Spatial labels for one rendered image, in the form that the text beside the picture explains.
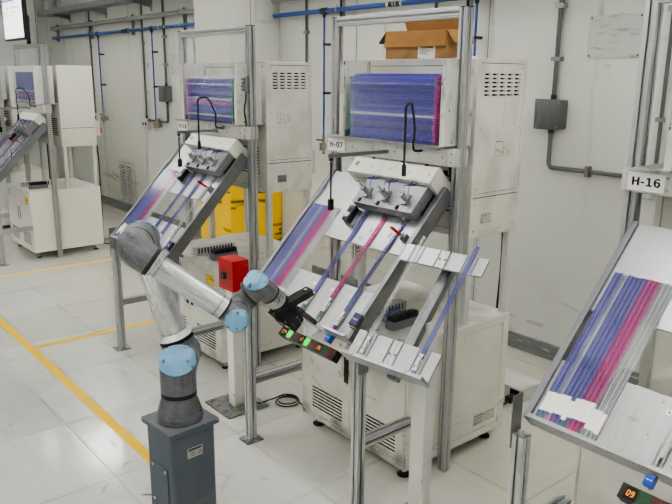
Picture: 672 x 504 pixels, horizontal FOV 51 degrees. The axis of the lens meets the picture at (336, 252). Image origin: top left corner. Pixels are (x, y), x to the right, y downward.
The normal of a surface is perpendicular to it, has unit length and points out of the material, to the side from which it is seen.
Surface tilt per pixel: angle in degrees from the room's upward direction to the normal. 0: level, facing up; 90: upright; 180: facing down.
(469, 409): 90
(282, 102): 90
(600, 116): 90
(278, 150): 90
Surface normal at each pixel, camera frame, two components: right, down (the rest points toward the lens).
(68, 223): 0.64, 0.19
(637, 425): -0.53, -0.59
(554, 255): -0.77, 0.15
